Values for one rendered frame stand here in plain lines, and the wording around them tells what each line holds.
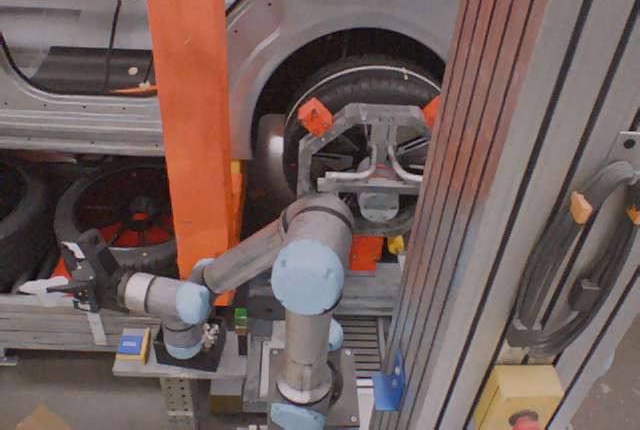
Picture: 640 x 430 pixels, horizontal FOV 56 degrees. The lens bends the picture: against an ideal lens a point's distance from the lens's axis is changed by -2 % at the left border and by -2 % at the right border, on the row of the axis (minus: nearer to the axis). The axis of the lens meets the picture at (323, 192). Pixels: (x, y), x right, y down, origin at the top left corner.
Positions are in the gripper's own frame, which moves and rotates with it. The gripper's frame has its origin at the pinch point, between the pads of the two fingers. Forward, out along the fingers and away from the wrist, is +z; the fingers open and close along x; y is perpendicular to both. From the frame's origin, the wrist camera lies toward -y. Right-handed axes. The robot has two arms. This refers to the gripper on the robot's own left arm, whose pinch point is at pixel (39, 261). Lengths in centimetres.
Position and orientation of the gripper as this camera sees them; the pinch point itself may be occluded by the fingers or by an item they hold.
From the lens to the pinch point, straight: 135.3
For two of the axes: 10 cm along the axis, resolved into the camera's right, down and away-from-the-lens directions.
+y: -0.9, 8.4, 5.3
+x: 2.0, -5.1, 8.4
